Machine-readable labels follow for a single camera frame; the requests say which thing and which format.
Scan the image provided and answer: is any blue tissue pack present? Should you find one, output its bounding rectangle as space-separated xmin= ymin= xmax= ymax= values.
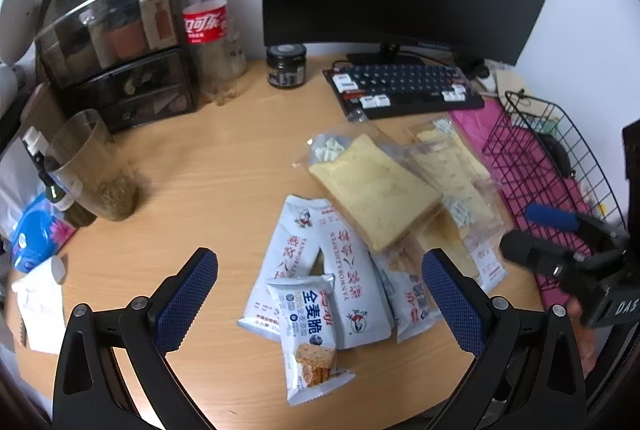
xmin=10 ymin=195 xmax=78 ymax=273

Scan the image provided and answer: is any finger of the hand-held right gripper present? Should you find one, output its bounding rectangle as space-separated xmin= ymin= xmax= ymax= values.
xmin=500 ymin=230 xmax=618 ymax=308
xmin=524 ymin=204 xmax=628 ymax=255

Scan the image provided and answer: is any white cracker snack packet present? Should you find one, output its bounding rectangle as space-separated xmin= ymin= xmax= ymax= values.
xmin=266 ymin=274 xmax=357 ymax=407

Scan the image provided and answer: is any clear red label soda bottle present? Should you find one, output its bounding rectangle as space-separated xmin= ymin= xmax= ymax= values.
xmin=181 ymin=0 xmax=237 ymax=106

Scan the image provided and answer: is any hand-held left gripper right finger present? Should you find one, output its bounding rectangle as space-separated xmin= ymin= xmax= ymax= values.
xmin=421 ymin=249 xmax=588 ymax=430

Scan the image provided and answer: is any clear plastic cup with granules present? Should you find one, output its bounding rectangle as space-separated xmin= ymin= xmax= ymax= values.
xmin=45 ymin=109 xmax=140 ymax=221

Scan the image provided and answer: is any dark blue mechanical keyboard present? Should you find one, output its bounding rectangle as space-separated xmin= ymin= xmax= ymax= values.
xmin=322 ymin=62 xmax=486 ymax=121

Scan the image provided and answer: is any black wire basket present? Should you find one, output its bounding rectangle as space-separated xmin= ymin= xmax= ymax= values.
xmin=482 ymin=90 xmax=627 ymax=231

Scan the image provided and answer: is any white red-print powder sachet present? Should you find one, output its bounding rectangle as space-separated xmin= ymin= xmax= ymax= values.
xmin=374 ymin=252 xmax=447 ymax=344
xmin=316 ymin=204 xmax=394 ymax=351
xmin=236 ymin=195 xmax=327 ymax=342

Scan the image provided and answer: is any black computer mouse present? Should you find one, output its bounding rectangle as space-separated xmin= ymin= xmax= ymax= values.
xmin=537 ymin=135 xmax=574 ymax=177

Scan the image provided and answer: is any green spray bottle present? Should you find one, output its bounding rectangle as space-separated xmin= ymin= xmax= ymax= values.
xmin=22 ymin=126 xmax=97 ymax=229

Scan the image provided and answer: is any person's right hand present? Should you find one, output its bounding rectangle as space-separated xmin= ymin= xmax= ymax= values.
xmin=569 ymin=299 xmax=599 ymax=378

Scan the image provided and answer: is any pink desk mat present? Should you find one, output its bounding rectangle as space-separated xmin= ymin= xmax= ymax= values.
xmin=450 ymin=100 xmax=601 ymax=326

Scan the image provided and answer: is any large bagged bread slice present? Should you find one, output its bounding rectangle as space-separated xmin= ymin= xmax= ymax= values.
xmin=295 ymin=132 xmax=444 ymax=254

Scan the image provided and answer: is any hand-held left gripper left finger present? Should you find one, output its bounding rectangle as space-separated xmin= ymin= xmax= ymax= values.
xmin=52 ymin=247 xmax=219 ymax=430

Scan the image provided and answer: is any dark acrylic drawer organizer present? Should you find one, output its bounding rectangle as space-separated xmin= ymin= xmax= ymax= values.
xmin=34 ymin=0 xmax=201 ymax=135

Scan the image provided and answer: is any black lidded jar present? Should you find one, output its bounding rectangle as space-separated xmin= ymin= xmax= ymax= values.
xmin=266 ymin=44 xmax=307 ymax=88

